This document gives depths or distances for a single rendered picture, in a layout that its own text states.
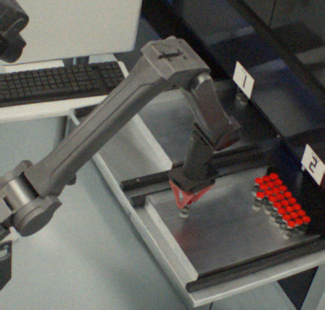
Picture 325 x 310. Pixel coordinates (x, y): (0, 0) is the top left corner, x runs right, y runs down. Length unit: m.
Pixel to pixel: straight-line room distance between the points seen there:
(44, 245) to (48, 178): 1.67
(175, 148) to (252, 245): 0.36
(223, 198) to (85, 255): 1.09
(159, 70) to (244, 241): 0.73
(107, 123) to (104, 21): 1.15
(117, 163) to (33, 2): 0.57
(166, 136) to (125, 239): 1.00
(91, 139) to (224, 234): 0.67
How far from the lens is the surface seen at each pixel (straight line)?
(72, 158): 1.64
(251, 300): 2.69
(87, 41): 2.77
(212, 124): 1.95
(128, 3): 2.73
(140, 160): 2.36
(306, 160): 2.27
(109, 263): 3.29
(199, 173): 2.11
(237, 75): 2.47
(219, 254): 2.17
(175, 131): 2.46
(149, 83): 1.60
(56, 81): 2.66
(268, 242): 2.23
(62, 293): 3.18
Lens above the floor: 2.45
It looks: 41 degrees down
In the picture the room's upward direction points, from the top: 11 degrees clockwise
